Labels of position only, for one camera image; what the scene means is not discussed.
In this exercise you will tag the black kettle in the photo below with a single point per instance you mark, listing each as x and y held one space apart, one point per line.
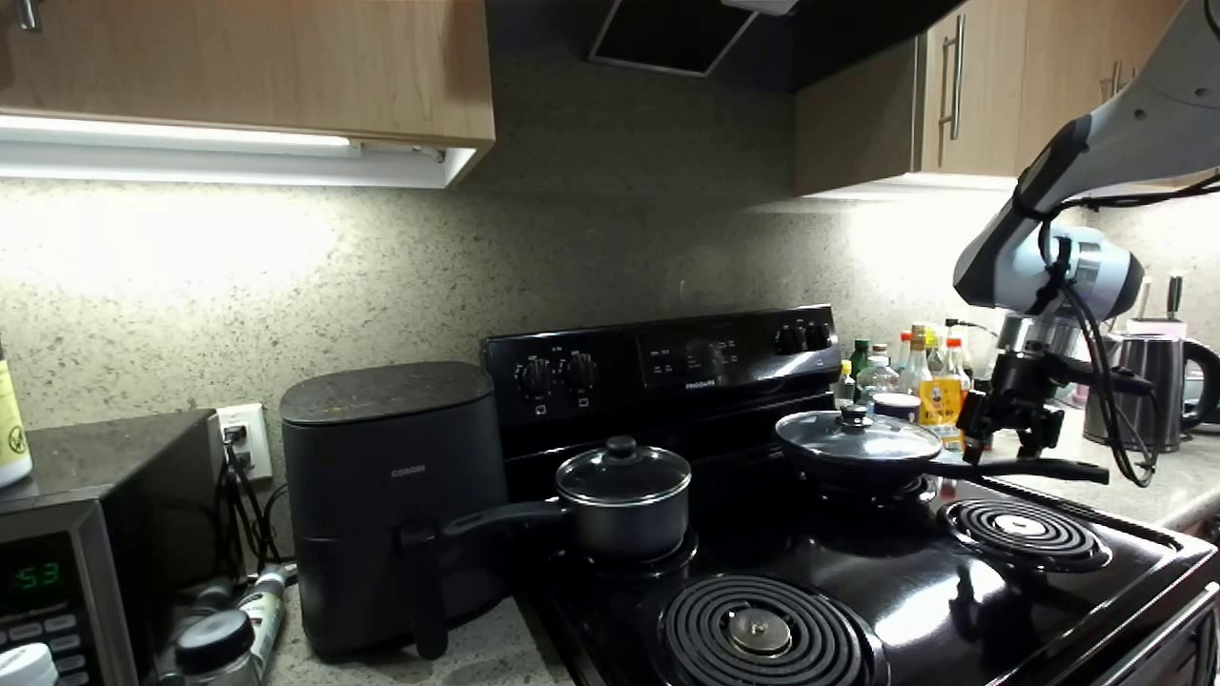
1202 384

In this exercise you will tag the electric kettle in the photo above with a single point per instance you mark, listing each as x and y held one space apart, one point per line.
1166 384

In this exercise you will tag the yellow oil bottle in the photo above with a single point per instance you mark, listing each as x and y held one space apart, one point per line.
938 403

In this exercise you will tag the black electric stove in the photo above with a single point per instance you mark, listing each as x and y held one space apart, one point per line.
825 585

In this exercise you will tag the green glass bottle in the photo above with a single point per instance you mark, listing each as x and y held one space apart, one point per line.
864 360

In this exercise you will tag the black pan with glass lid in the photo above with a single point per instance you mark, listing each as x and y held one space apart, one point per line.
859 445

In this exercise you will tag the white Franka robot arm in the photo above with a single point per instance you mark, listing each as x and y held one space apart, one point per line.
1147 126

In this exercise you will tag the white wall outlet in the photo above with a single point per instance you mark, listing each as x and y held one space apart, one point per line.
252 423

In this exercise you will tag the dark range hood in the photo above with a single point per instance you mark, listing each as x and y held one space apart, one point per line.
662 31

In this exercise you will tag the white lidded jar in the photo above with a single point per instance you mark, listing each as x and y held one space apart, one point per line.
897 407

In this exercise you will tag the black coil burner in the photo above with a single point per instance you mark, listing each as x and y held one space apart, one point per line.
1032 534
764 632

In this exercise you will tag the red capped bottle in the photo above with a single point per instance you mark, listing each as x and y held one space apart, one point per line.
905 357

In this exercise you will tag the under cabinet light strip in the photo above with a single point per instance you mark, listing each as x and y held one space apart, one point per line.
193 136

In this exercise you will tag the black air fryer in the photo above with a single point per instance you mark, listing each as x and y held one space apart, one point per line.
382 507

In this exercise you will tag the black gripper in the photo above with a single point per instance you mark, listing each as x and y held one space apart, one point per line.
1025 388

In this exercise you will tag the small silver bottle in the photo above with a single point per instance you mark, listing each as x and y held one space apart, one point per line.
270 616

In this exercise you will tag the black microwave oven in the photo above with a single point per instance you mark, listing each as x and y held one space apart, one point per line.
115 507

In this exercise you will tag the small grey saucepan with lid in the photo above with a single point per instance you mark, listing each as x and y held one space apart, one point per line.
624 507

